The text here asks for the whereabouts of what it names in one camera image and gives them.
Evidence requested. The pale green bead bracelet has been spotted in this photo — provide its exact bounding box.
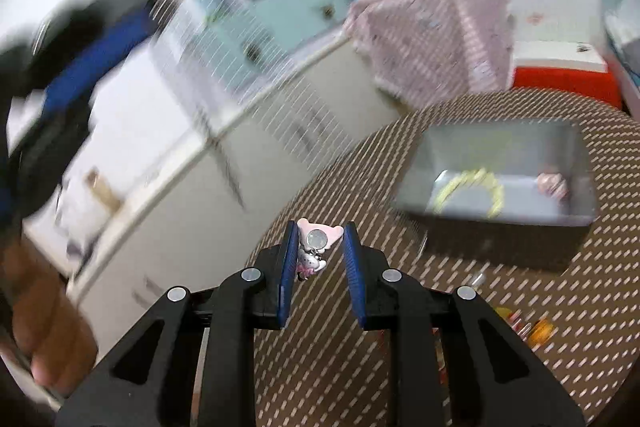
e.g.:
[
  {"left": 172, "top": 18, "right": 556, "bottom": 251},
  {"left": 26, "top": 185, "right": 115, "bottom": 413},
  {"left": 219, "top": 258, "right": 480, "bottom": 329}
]
[{"left": 430, "top": 167, "right": 507, "bottom": 220}]

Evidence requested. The pink cat charm keychain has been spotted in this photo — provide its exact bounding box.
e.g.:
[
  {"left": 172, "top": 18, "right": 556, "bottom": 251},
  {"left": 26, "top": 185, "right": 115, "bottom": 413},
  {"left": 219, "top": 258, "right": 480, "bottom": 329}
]
[{"left": 296, "top": 218, "right": 344, "bottom": 281}]

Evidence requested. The person's left hand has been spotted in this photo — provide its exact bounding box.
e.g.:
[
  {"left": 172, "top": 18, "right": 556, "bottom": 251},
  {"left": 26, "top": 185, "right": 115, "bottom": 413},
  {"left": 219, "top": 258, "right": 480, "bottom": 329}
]
[{"left": 1, "top": 237, "right": 98, "bottom": 397}]

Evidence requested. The cardboard piece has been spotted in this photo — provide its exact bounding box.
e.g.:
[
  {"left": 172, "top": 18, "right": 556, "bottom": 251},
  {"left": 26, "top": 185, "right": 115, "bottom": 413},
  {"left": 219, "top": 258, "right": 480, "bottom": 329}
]
[{"left": 85, "top": 168, "right": 122, "bottom": 215}]

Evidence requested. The orange amber pendant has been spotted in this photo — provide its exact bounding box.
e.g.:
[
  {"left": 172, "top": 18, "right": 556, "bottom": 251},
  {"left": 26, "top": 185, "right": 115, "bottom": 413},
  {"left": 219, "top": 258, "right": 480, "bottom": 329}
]
[{"left": 527, "top": 319, "right": 555, "bottom": 348}]

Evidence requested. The brown polka dot tablecloth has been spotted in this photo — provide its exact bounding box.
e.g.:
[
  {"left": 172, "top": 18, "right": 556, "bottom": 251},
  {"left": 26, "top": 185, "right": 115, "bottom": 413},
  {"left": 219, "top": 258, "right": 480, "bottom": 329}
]
[{"left": 255, "top": 89, "right": 639, "bottom": 426}]

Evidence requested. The cream low cabinet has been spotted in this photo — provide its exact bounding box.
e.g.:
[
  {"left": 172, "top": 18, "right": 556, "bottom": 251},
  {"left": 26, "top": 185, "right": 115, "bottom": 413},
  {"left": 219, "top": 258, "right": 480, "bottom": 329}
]
[{"left": 22, "top": 31, "right": 402, "bottom": 368}]

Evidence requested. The teal two-drawer unit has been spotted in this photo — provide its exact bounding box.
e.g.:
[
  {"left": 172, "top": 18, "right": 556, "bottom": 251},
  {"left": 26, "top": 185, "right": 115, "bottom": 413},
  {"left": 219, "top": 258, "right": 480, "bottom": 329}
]
[{"left": 154, "top": 0, "right": 349, "bottom": 128}]

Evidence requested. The dark metal storage box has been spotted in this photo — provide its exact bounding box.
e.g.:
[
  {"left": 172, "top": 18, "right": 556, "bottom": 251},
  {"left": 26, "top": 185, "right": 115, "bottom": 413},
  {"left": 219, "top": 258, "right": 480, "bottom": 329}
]
[{"left": 390, "top": 119, "right": 599, "bottom": 272}]

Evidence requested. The pinecone drawer ornament left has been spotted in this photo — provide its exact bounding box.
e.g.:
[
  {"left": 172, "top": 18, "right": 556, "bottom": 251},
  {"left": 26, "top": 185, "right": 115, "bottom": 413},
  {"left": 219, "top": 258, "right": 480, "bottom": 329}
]
[{"left": 244, "top": 42, "right": 262, "bottom": 64}]

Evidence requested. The pinecone drawer ornament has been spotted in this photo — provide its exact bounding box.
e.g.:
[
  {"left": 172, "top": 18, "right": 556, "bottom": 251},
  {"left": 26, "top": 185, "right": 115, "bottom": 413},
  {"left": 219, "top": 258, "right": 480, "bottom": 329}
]
[
  {"left": 244, "top": 42, "right": 262, "bottom": 64},
  {"left": 321, "top": 5, "right": 335, "bottom": 18}
]

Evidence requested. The pinecone drawer ornament right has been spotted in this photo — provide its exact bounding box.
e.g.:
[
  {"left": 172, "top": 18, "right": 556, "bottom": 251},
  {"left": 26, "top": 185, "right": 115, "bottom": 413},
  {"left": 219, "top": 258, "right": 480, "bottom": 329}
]
[{"left": 321, "top": 5, "right": 335, "bottom": 18}]

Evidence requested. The red and white storage bench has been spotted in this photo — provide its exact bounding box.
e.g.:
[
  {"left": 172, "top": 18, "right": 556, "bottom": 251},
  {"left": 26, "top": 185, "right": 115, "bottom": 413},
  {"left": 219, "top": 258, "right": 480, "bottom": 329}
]
[{"left": 513, "top": 41, "right": 623, "bottom": 109}]

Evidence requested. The pink checkered bear cloth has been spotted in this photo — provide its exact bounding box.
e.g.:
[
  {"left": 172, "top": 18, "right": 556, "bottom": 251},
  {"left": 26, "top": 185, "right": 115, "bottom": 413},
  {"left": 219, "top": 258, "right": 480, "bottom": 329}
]
[{"left": 343, "top": 0, "right": 514, "bottom": 109}]

